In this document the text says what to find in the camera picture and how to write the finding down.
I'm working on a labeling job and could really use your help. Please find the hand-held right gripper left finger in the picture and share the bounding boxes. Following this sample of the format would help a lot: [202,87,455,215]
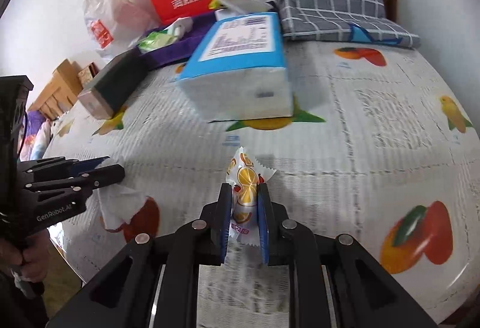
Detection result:
[47,183,236,328]

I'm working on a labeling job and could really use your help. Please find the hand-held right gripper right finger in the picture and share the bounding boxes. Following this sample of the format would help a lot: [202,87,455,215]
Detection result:
[257,182,437,328]

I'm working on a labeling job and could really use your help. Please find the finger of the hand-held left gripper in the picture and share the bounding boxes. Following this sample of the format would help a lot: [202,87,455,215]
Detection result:
[24,164,125,197]
[22,156,110,179]

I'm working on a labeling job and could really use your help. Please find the white tissue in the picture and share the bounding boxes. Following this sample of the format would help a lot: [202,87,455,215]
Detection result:
[98,183,147,232]

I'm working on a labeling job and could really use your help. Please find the orange printed candy packet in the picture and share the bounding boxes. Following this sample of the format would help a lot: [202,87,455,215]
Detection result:
[226,146,277,248]

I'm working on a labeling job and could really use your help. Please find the green wet wipes pack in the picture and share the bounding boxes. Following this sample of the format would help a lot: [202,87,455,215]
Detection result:
[137,32,179,53]

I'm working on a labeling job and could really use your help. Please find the purple cloth storage tray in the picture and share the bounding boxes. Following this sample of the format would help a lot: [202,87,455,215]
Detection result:
[133,11,218,70]

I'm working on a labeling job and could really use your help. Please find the white and green glove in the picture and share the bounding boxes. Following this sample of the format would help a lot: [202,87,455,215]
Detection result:
[165,17,194,40]

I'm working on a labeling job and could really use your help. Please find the person's left forearm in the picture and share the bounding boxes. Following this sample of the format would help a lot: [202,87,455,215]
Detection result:
[0,268,47,328]

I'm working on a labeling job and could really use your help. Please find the person's left hand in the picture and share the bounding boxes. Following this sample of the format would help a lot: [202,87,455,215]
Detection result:
[0,229,53,287]

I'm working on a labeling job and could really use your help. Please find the floral bed quilt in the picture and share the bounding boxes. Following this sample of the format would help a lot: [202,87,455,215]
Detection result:
[19,114,62,165]

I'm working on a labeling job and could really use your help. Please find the purple plush toy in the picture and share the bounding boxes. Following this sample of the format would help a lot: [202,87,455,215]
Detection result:
[26,110,48,130]

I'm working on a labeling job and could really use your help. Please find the wooden bed headboard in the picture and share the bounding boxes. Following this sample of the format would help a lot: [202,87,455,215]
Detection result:
[28,58,85,121]

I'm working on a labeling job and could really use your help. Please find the brown patterned box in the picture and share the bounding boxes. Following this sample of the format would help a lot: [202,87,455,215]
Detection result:
[77,63,101,85]

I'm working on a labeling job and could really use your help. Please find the black and gold box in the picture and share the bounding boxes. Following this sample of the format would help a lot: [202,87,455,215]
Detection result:
[77,50,149,119]

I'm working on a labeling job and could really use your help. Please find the white plastic shopping bag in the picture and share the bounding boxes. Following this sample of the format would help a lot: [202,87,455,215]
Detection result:
[77,0,160,61]

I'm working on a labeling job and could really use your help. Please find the blue white tissue pack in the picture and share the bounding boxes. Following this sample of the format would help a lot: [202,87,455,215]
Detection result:
[176,12,295,123]

